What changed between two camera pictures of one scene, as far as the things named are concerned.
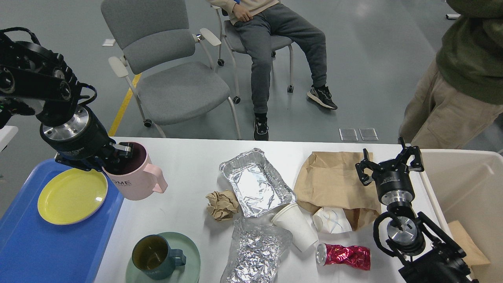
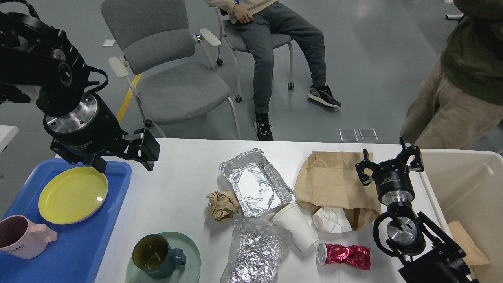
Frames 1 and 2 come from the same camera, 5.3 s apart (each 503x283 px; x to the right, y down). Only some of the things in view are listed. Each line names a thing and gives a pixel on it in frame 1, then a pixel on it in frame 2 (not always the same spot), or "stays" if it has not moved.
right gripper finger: (417, 164) stays
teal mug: (151, 254) stays
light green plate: (188, 273) stays
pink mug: (133, 178) -> (19, 238)
